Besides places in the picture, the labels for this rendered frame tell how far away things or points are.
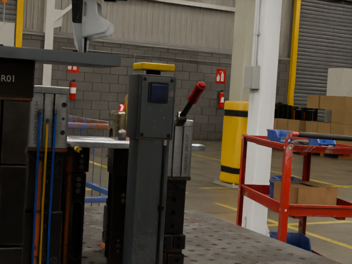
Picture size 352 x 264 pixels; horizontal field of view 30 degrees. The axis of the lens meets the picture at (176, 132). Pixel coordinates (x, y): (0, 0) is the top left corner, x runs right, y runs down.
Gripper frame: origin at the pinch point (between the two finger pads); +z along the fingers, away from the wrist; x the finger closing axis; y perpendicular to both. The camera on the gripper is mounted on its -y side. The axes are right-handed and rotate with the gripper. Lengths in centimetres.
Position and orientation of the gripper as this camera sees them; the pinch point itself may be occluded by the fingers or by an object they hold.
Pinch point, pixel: (78, 47)
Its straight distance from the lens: 112.8
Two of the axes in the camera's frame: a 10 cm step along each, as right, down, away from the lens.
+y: 9.9, 0.7, -0.8
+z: -0.6, 10.0, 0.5
